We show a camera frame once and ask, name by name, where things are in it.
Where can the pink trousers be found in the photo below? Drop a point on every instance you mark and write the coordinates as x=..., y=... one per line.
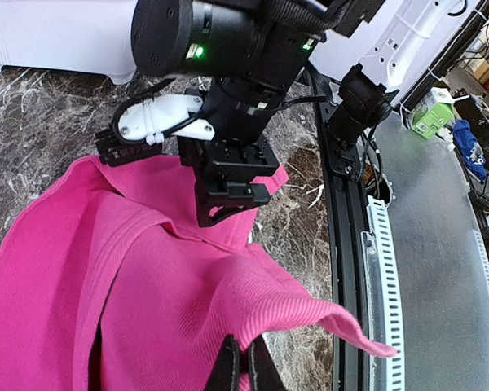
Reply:
x=108, y=283

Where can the black front rail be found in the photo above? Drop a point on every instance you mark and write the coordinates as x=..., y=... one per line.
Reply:
x=346, y=203

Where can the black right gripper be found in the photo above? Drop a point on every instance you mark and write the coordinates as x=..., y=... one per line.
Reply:
x=224, y=174

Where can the white slotted cable duct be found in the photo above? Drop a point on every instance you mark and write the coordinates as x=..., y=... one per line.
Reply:
x=385, y=311

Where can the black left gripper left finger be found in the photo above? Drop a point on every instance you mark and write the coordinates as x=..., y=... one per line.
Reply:
x=225, y=373

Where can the white plastic laundry bin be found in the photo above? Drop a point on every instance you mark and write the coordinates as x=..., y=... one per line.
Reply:
x=77, y=36

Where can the blue cloth background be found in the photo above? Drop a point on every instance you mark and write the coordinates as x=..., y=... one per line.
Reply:
x=470, y=149

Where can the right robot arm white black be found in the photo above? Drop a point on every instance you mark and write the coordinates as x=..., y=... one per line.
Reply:
x=254, y=51

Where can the green cardboard box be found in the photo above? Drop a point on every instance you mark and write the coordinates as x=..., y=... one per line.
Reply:
x=432, y=113

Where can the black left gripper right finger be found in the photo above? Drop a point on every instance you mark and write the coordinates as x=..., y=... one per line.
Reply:
x=263, y=375

